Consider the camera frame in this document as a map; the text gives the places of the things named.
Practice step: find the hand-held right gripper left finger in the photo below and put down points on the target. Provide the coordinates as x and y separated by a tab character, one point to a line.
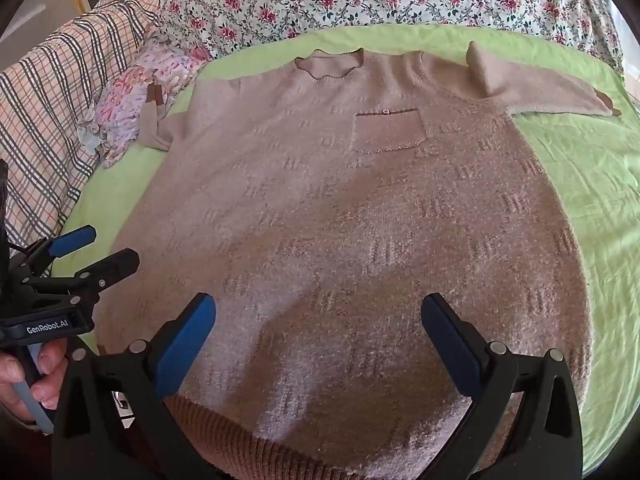
185	347

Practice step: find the person's left hand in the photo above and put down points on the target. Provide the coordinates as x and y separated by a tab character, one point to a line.
52	365

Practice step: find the purple floral cloth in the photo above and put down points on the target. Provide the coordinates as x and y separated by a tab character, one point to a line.
125	95

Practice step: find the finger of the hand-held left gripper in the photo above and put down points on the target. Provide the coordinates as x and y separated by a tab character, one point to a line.
75	240
117	262

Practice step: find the beige knit sweater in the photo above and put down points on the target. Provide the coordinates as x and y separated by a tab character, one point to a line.
325	210

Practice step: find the plaid blanket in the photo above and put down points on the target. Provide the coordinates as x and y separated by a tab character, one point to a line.
50	110

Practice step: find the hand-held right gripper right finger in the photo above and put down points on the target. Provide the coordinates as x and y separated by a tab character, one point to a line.
450	347

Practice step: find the green bed sheet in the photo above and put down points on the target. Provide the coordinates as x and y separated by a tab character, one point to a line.
575	160

